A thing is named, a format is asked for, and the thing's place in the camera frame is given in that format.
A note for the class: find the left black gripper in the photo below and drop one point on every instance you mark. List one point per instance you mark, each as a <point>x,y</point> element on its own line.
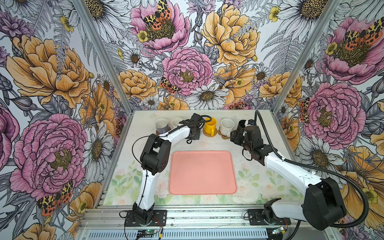
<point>196,137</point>

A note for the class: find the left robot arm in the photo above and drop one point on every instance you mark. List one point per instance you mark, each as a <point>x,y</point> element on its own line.
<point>154,159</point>

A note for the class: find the brown paw shaped coaster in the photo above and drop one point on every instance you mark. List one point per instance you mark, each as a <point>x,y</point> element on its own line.
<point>224,137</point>

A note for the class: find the pink silicone tray mat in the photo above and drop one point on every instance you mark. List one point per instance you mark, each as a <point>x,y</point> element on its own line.
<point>202,173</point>

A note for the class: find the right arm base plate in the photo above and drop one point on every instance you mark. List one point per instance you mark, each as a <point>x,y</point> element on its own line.
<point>262,217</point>

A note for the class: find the aluminium front rail frame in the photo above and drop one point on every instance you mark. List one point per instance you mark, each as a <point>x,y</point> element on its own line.
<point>227,222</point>

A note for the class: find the black mug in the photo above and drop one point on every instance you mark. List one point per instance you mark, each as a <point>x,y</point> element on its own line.
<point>241,126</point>

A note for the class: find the yellow mug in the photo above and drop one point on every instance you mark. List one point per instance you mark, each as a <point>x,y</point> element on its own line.
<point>210,126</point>

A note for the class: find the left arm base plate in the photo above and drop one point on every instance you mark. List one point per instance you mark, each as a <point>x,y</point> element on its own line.
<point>155,218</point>

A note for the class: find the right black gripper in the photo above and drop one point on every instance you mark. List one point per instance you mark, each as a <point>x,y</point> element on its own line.
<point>236,136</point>

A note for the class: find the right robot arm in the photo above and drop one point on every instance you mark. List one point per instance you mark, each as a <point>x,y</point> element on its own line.
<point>322,205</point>

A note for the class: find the green circuit board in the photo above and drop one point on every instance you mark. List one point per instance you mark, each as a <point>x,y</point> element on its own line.
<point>146,234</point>

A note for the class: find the tan rattan round coaster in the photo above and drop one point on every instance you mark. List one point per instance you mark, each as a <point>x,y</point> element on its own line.
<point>209,134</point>

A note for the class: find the lavender mug white inside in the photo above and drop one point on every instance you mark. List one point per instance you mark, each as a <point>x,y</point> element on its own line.
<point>162,124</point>

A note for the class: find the white speckled mug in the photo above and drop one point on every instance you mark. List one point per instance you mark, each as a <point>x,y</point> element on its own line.
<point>226,127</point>

